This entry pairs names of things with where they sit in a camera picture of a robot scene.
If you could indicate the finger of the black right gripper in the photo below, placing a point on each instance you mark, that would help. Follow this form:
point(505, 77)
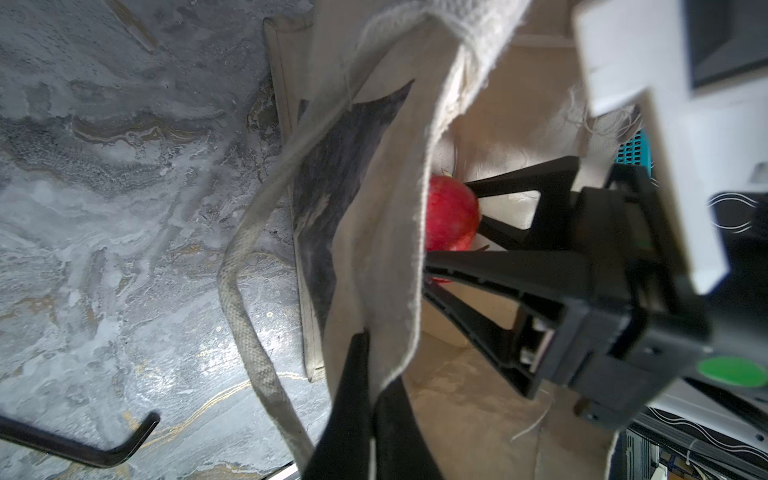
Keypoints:
point(548, 231)
point(551, 289)

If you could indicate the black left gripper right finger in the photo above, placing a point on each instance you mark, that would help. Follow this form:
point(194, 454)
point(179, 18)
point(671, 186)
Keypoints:
point(401, 451)

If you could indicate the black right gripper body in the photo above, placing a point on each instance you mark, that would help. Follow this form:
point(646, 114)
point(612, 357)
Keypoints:
point(642, 326)

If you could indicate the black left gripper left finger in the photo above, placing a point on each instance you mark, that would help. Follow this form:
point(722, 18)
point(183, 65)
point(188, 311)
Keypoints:
point(344, 451)

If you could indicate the cream canvas grocery bag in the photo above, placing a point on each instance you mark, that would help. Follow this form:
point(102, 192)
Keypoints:
point(389, 86)

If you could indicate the teal plastic vegetable basket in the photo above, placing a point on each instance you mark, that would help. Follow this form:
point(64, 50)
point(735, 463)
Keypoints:
point(636, 152)

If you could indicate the black hex key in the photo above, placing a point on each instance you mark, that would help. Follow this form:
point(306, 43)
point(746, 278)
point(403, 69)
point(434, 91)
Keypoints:
point(36, 439)

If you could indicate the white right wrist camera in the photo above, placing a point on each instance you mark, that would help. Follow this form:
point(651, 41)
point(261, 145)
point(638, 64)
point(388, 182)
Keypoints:
point(705, 140)

